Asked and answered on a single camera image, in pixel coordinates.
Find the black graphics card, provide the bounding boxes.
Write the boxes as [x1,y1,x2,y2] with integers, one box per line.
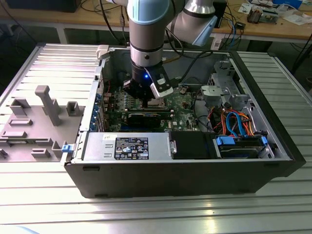
[127,112,162,128]

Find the green motherboard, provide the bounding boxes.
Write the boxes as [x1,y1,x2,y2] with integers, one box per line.
[101,82,210,134]

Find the grey power supply unit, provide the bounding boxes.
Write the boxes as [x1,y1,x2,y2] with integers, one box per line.
[81,131,171,162]

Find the silver perforated drive cage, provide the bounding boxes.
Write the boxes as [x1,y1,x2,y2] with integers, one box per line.
[208,59,253,109]

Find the wooden workbench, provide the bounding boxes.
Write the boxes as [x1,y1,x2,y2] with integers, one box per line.
[0,0,312,44]

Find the black and grey PC case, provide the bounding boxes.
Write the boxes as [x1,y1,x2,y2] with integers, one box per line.
[63,45,307,199]

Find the small black tower box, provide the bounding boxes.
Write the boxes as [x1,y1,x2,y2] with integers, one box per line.
[215,0,229,29]

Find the hard disk in blue carrier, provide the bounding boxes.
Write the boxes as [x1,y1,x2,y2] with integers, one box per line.
[213,136,268,159]

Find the grey parts rack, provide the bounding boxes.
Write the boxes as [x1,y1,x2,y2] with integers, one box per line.
[0,85,85,163]

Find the white printed card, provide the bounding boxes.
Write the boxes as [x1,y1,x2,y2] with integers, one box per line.
[238,2,252,14]

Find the large black equipment box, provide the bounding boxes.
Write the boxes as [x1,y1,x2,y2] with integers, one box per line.
[5,0,79,13]

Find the metal transformer block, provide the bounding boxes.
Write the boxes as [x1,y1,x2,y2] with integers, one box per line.
[247,6,263,24]

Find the grey electronics module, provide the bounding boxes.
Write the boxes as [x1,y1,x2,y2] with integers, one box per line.
[262,9,280,24]

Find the white paper sheets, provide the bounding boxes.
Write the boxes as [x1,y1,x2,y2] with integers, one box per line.
[280,14,312,25]

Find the blue flat box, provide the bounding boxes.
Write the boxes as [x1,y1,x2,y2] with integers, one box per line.
[272,0,304,8]

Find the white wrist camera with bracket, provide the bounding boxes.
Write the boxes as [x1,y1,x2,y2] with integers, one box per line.
[146,67,175,98]

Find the black camera cable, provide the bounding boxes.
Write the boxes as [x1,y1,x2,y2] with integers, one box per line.
[167,49,216,83]

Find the hanging grey cable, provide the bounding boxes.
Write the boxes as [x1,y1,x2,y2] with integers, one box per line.
[119,0,127,47]

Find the grey metal bracket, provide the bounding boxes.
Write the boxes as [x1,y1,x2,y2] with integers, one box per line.
[201,85,231,104]

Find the blue flat data cable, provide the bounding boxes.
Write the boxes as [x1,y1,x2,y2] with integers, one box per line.
[226,111,247,137]

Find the orange wire bundle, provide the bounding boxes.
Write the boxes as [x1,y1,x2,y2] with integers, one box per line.
[233,111,262,137]

